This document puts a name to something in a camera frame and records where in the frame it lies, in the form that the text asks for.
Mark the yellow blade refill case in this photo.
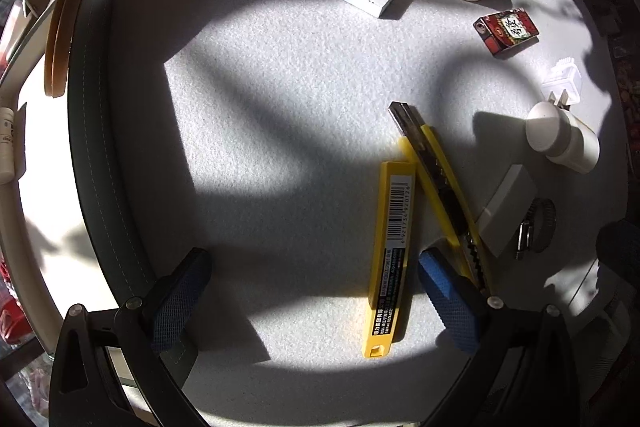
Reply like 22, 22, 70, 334
362, 161, 416, 359

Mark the white bottle yellow label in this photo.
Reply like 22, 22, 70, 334
525, 102, 600, 174

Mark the yellow utility knife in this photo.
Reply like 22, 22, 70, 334
388, 101, 494, 297

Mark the red patterned small box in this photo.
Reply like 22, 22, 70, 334
473, 9, 539, 56

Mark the large brown tape roll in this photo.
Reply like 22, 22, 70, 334
44, 0, 81, 98

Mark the white open tray box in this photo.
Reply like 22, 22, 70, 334
0, 0, 202, 427

